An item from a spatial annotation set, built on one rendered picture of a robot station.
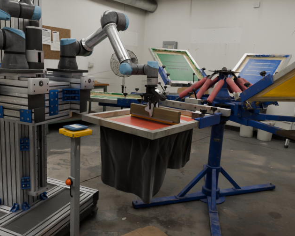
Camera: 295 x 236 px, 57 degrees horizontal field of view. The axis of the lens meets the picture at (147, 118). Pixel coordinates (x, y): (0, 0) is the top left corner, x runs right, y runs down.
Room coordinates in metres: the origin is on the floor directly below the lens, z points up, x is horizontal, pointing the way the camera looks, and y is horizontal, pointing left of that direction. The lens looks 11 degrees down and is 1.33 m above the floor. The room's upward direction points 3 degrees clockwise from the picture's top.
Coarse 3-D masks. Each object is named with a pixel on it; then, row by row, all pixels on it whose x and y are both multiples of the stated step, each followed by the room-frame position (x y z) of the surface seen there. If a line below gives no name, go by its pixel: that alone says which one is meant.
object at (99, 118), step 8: (104, 112) 1.83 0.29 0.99; (112, 112) 1.88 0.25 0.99; (120, 112) 1.94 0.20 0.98; (128, 112) 2.00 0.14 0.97; (184, 112) 2.11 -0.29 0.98; (88, 120) 1.67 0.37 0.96; (96, 120) 1.62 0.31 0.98; (104, 120) 1.58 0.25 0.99; (112, 120) 1.59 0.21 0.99; (112, 128) 1.54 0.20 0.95; (120, 128) 1.50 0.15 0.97; (128, 128) 1.46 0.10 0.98; (136, 128) 1.42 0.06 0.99; (144, 128) 1.43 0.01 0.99; (160, 128) 1.46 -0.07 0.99; (168, 128) 1.47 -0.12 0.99; (176, 128) 1.52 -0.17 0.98; (184, 128) 1.59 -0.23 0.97; (144, 136) 1.39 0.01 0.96; (152, 136) 1.35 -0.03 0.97; (160, 136) 1.40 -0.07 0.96
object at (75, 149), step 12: (60, 132) 1.45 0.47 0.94; (72, 132) 1.40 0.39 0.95; (84, 132) 1.44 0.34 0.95; (72, 144) 1.46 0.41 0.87; (72, 156) 1.46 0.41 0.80; (72, 168) 1.46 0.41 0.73; (72, 180) 1.44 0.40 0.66; (72, 192) 1.46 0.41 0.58; (72, 204) 1.46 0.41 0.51; (72, 216) 1.46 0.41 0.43; (72, 228) 1.46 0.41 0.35
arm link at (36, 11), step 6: (18, 0) 1.46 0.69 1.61; (24, 0) 1.45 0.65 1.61; (30, 0) 1.47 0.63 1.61; (24, 6) 1.42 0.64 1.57; (30, 6) 1.44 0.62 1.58; (36, 6) 1.46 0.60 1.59; (24, 12) 1.41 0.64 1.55; (30, 12) 1.43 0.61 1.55; (36, 12) 1.45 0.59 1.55; (24, 18) 1.44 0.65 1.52; (30, 18) 1.45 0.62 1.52; (36, 18) 1.47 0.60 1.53
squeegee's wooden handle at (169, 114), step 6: (132, 108) 1.91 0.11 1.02; (138, 108) 1.87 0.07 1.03; (144, 108) 1.84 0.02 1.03; (156, 108) 1.77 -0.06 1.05; (162, 108) 1.77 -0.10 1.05; (144, 114) 1.84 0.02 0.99; (156, 114) 1.77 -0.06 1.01; (162, 114) 1.74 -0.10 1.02; (168, 114) 1.71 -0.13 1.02; (174, 114) 1.68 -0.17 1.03; (180, 114) 1.69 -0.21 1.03; (174, 120) 1.68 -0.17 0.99
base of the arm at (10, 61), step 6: (6, 54) 1.61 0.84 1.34; (12, 54) 1.60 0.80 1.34; (18, 54) 1.62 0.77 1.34; (24, 54) 1.66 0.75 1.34; (6, 60) 1.59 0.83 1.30; (12, 60) 1.60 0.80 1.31; (18, 60) 1.61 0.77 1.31; (24, 60) 1.64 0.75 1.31; (6, 66) 1.59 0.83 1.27; (12, 66) 1.59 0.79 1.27; (18, 66) 1.60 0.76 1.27; (24, 66) 1.63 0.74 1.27
